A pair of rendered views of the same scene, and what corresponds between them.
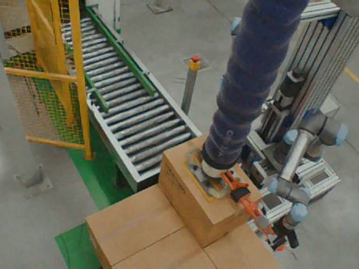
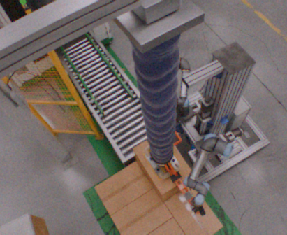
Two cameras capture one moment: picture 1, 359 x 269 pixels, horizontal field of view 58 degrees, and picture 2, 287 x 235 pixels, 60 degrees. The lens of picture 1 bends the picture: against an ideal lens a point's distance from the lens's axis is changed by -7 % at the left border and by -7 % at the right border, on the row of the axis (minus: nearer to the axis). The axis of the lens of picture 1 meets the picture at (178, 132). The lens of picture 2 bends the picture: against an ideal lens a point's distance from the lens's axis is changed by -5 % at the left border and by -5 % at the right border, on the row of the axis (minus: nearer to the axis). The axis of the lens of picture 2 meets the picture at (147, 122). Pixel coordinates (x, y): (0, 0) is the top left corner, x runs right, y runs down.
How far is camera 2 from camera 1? 0.98 m
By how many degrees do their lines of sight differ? 16
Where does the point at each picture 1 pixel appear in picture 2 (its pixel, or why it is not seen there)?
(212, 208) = (161, 184)
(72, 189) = (91, 160)
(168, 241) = (142, 198)
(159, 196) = (137, 169)
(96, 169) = (104, 145)
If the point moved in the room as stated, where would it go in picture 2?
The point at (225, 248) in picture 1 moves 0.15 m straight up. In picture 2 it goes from (177, 201) to (177, 199)
